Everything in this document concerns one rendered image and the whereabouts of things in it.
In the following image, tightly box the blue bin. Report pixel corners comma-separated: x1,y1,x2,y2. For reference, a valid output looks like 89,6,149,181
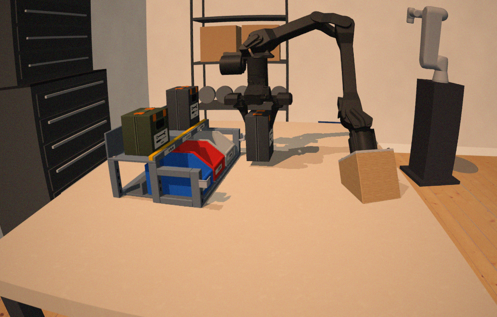
145,152,213,197

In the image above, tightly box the red open bin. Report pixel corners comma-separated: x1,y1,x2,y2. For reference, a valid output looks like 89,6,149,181
172,140,225,181

